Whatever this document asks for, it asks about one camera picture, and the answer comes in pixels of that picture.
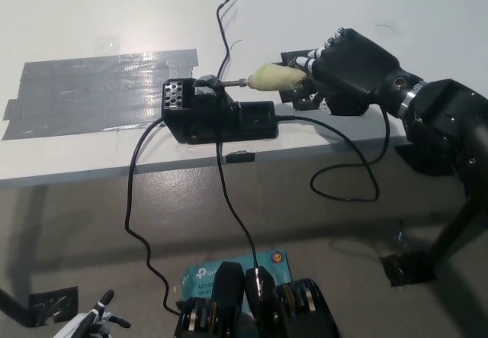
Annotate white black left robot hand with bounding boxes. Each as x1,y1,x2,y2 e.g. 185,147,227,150
55,289,131,338

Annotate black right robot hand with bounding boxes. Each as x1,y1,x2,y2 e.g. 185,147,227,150
287,27,426,117

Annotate tape-wrapped soldering iron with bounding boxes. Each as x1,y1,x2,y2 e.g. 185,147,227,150
215,63,308,92

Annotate black soldering iron cable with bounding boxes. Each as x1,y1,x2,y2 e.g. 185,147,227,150
274,105,390,203

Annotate black robot torso blocks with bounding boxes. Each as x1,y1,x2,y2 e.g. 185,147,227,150
173,261,340,338

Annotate black soldering station base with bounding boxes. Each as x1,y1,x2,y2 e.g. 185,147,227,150
160,74,278,146

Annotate black floor tape patch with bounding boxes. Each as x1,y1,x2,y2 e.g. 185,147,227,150
28,286,79,327
379,249,438,288

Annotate black table leg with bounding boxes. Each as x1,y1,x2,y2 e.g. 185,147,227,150
0,286,31,326
425,185,485,272

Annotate teal tp-link box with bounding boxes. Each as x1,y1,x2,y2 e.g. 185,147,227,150
179,250,294,312

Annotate small black tape strip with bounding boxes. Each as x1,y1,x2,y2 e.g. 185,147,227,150
225,150,255,164

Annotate clear shiny plastic scrap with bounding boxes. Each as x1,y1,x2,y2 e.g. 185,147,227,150
394,219,409,247

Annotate black frayed wire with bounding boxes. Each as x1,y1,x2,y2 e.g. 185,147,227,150
216,0,236,82

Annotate black power cable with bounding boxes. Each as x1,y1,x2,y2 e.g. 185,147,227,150
124,118,182,316

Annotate thin black cable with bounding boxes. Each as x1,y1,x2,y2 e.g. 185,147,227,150
213,141,262,274

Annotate grey duct tape patch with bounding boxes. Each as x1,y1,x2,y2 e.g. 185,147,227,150
2,49,200,142

